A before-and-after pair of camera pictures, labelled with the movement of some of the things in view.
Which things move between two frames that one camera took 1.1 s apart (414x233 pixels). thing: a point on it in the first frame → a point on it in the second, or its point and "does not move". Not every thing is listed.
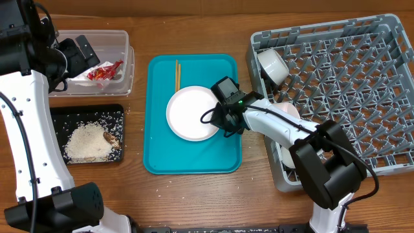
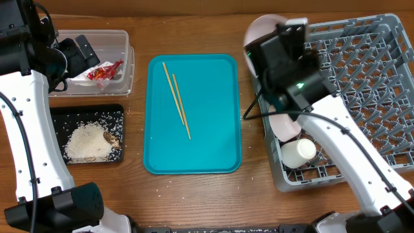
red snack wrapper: x=105 y=73 does not move
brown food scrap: x=112 y=140 does not move
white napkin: x=83 y=76 does not move
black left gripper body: x=76 y=63 does not move
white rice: x=87 y=143 does not move
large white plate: x=185 y=109 → x=259 y=27
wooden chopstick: x=176 y=76 → x=173 y=91
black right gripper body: x=222 y=116 → x=295 y=57
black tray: x=109 y=117 does not move
